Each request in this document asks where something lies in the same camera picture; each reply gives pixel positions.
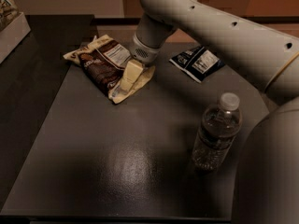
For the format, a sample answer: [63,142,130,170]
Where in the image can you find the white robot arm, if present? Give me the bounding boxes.
[130,0,299,224]

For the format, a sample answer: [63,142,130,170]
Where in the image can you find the blue chip bag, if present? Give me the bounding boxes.
[169,46,225,83]

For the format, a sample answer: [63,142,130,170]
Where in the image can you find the dark side counter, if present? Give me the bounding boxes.
[0,15,93,209]

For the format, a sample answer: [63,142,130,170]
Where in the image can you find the brown chip bag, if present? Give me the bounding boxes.
[64,35,155,104]

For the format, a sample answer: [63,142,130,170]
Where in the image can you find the white box with snacks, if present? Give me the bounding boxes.
[0,0,31,63]

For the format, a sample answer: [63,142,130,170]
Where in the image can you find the clear plastic water bottle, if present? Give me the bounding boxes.
[192,92,242,173]

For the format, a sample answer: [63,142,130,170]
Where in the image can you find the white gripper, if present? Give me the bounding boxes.
[120,35,160,91]

